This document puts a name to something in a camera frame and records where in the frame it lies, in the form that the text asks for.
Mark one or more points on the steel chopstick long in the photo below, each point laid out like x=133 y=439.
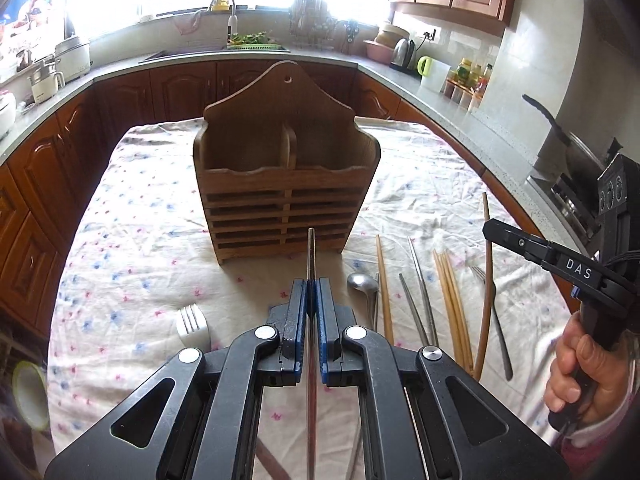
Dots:
x=432 y=330

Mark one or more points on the steel spoon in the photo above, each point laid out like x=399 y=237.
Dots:
x=369 y=288

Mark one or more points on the green handled white jug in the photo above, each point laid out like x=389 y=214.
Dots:
x=433 y=73

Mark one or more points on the long brown wooden chopstick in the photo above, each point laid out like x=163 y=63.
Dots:
x=485 y=326

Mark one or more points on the green rimmed trash bin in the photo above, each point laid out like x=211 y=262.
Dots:
x=29 y=388

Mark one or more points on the gas stove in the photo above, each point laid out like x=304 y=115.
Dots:
x=575 y=217

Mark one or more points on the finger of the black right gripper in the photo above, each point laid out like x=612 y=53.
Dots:
x=557 y=259

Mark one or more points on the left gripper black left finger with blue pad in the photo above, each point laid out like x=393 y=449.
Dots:
x=197 y=416

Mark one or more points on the light wooden chopstick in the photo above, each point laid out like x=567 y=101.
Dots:
x=385 y=294

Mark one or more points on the dish drying rack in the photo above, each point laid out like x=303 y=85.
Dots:
x=312 y=25

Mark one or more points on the lower wooden kitchen cabinets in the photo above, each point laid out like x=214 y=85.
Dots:
x=54 y=155

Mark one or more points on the white electric cooker pot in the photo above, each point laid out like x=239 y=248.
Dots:
x=46 y=80

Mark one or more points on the steel chopstick short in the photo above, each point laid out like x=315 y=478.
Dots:
x=414 y=311

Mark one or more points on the wooden utensil holder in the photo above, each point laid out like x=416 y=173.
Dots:
x=279 y=161

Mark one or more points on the large white rice cooker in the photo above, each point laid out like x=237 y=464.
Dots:
x=72 y=58

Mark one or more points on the steel electric kettle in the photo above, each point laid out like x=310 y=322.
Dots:
x=402 y=55

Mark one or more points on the bamboo chopstick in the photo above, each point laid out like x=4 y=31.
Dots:
x=457 y=325

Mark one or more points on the black frying pan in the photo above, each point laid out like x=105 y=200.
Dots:
x=582 y=164

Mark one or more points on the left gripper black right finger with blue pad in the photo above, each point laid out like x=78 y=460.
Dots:
x=422 y=415

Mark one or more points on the seasoning bottles rack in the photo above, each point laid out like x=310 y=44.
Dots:
x=467 y=83

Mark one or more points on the person's right hand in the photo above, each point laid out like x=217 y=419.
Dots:
x=608 y=369

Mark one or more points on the floral white tablecloth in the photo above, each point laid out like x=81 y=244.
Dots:
x=142 y=252

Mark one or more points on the pink basin with bowls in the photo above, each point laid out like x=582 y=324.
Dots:
x=381 y=48

